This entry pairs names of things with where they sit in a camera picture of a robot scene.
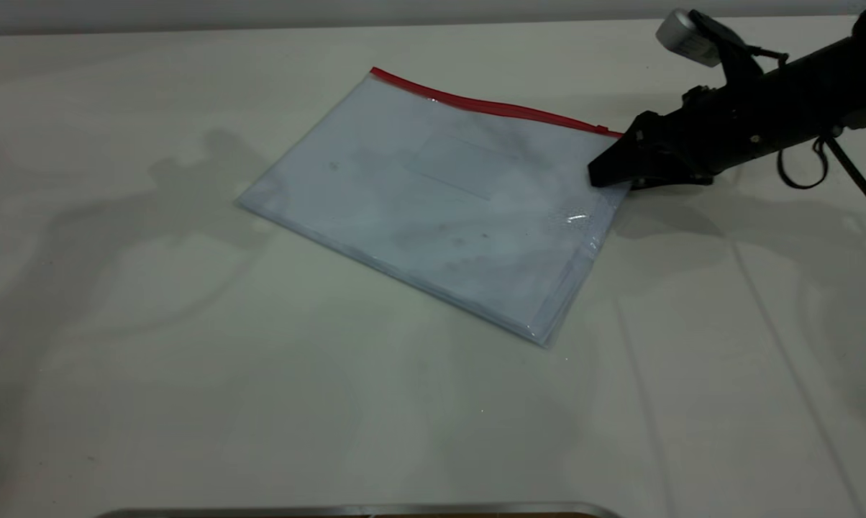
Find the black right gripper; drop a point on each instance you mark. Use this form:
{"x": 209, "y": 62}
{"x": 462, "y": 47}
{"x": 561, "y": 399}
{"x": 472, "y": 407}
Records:
{"x": 713, "y": 129}

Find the clear zipper bag red strip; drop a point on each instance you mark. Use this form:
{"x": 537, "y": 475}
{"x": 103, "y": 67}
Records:
{"x": 447, "y": 216}

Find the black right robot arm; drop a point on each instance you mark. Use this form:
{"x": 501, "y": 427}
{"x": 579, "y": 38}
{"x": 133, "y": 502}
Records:
{"x": 836, "y": 79}

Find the white paper sheets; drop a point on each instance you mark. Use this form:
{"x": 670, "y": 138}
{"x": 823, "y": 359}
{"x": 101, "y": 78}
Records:
{"x": 375, "y": 187}

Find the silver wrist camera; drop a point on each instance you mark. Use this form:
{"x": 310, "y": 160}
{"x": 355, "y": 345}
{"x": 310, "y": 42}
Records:
{"x": 681, "y": 32}

